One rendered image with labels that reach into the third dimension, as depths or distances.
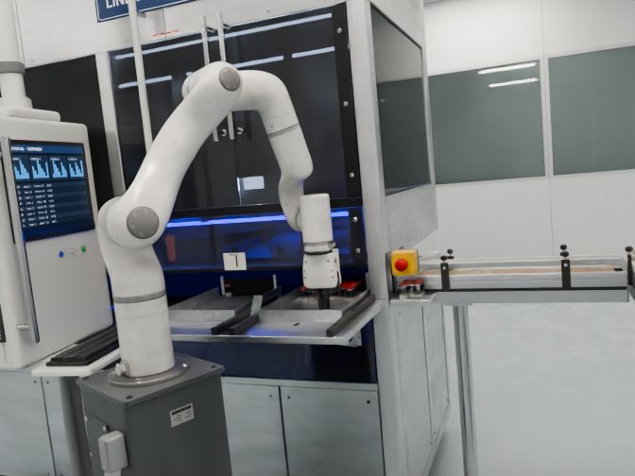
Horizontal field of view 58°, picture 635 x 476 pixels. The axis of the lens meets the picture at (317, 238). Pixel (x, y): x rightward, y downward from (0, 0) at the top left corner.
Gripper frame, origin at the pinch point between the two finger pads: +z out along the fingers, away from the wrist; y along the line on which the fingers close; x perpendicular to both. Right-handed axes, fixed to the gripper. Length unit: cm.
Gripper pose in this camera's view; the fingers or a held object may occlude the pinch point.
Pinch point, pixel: (324, 305)
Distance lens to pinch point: 165.5
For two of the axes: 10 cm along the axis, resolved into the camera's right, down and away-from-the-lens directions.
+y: -9.3, 0.5, 3.7
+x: -3.6, 1.4, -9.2
